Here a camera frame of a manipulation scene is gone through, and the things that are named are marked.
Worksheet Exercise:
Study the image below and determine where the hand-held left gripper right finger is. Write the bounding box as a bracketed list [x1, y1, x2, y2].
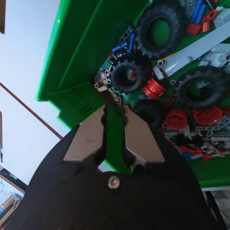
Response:
[123, 106, 165, 174]

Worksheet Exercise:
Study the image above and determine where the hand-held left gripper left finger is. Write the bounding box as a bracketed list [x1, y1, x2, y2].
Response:
[63, 105, 108, 170]

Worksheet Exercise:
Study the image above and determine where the pile of small lego pieces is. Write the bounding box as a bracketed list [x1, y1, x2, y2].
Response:
[88, 0, 230, 162]

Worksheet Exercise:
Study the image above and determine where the green plastic bin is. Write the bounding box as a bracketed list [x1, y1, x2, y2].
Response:
[37, 0, 230, 188]

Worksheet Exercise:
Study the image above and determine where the red lego wheel hub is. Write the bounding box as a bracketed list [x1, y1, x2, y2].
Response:
[143, 77, 167, 100]
[192, 107, 223, 126]
[165, 108, 188, 130]

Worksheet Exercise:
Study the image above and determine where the long light grey lego panel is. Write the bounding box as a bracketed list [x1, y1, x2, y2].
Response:
[152, 23, 230, 81]

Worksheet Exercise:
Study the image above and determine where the thin brown strip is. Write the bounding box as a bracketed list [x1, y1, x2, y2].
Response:
[0, 82, 63, 140]

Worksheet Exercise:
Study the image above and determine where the large black rubber tyre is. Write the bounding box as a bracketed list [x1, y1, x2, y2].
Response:
[134, 1, 187, 61]
[173, 66, 230, 110]

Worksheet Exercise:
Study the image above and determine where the cluttered wooden shelf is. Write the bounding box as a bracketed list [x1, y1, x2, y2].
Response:
[0, 165, 28, 230]

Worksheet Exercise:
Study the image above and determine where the dark grey lego bracket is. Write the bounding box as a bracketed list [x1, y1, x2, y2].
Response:
[94, 67, 110, 92]

